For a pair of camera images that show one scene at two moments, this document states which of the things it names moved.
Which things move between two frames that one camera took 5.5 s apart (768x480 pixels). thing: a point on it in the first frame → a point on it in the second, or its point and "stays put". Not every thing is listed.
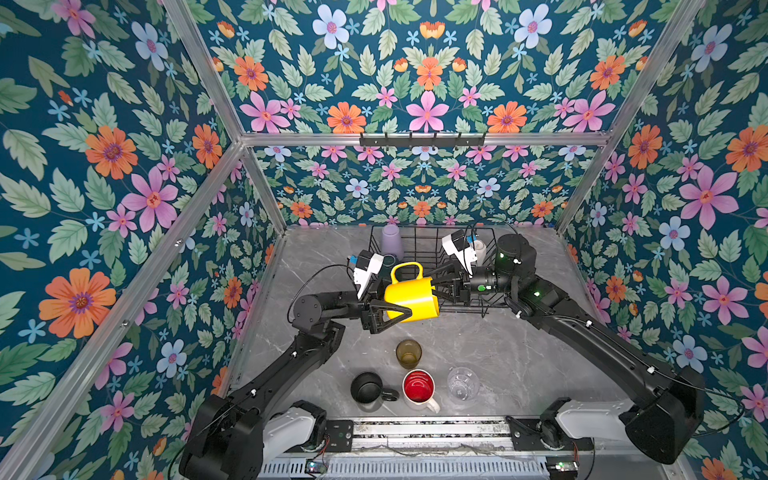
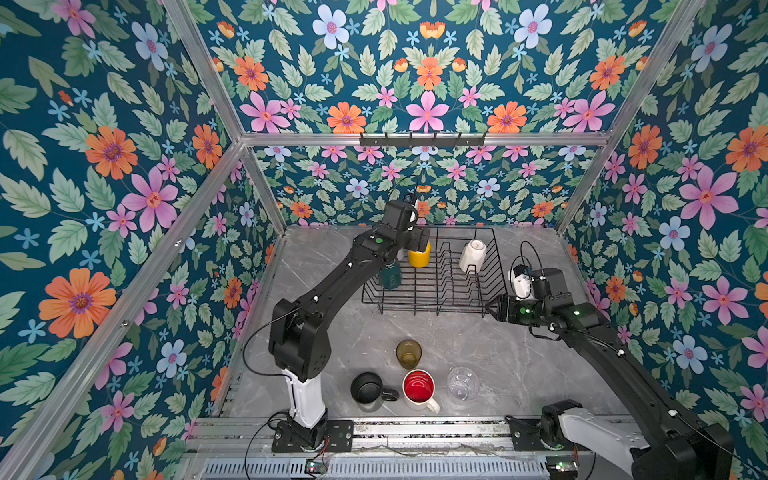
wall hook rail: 422,141 stays put
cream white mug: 481,249 stays put
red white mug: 418,387 stays put
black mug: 367,388 stays put
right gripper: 461,289 → 505,304
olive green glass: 408,353 stays put
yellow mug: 413,291 → 420,259
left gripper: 371,315 → 418,240
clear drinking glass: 463,383 stays put
